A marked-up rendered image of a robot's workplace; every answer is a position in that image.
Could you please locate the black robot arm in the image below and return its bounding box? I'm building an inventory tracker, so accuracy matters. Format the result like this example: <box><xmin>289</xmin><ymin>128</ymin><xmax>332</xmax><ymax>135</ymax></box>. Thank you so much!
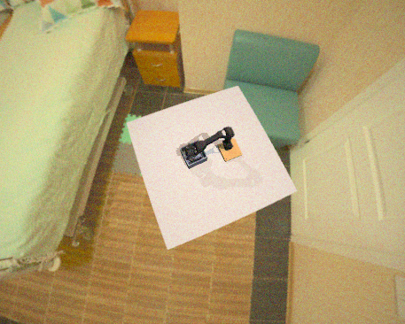
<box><xmin>185</xmin><ymin>126</ymin><xmax>235</xmax><ymax>157</ymax></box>

